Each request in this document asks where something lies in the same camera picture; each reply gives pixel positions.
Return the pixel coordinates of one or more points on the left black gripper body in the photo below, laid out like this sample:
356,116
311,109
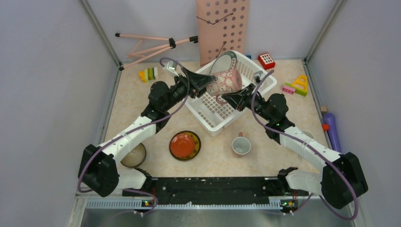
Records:
182,89

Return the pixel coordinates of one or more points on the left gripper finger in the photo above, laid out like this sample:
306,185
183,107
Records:
198,81
198,92

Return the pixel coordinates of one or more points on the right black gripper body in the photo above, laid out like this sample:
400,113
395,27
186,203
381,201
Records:
251,100

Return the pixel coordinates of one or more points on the pink patterned mug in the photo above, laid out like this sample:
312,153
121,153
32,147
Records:
226,82

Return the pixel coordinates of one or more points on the white plate green rim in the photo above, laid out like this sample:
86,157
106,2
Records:
225,61

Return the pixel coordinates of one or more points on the brown ceramic bowl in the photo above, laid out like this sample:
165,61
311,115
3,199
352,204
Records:
135,157

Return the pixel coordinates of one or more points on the light green mug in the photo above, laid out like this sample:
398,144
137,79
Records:
307,133

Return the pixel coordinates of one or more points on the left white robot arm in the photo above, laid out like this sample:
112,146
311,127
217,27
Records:
98,168

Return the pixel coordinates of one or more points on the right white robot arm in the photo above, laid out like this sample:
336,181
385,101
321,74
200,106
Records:
340,179

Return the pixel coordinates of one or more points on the multicolour striped toy block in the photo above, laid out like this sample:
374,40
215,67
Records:
148,75

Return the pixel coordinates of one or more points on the pink toy brick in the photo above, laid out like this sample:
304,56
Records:
289,89

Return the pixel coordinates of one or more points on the red grid toy block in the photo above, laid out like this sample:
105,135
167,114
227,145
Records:
266,61

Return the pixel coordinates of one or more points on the salmon mug white interior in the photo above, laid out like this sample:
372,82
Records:
241,146

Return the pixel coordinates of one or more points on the green toy brick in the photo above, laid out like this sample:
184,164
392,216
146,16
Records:
298,90

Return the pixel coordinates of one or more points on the yellow triangular toy block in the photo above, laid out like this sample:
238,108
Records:
301,83

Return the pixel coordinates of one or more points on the pink perforated board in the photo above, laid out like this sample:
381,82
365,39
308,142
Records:
222,27

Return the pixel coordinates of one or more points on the small wooden block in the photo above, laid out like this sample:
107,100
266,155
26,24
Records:
323,109

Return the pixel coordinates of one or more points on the purple cylinder toy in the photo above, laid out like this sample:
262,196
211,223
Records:
329,126

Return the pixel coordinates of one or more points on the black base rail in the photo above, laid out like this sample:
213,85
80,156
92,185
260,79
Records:
217,190

